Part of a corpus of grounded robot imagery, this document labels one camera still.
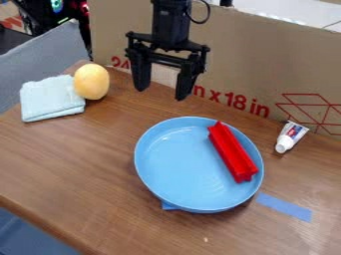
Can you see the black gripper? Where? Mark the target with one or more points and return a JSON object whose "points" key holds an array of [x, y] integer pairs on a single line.
{"points": [[186, 55]]}

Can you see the yellow ball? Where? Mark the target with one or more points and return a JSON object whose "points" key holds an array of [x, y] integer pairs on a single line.
{"points": [[91, 81]]}

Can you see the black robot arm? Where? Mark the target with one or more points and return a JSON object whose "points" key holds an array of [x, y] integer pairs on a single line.
{"points": [[172, 21]]}

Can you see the light blue folded cloth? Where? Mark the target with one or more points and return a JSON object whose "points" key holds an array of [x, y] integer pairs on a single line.
{"points": [[50, 99]]}

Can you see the blue plate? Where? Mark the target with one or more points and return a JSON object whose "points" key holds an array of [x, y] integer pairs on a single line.
{"points": [[182, 170]]}

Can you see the black computer tower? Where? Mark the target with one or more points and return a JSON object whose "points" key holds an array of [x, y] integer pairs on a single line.
{"points": [[43, 15]]}

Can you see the small toothpaste tube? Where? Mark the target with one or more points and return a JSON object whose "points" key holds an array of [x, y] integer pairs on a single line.
{"points": [[291, 136]]}

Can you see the red plastic block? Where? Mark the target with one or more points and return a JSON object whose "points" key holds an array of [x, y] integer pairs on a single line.
{"points": [[232, 152]]}

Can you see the blue tape strip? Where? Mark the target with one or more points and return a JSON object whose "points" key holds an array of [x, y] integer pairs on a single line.
{"points": [[284, 207]]}

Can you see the cardboard box wall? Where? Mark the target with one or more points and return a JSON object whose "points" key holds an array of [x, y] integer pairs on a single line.
{"points": [[269, 67]]}

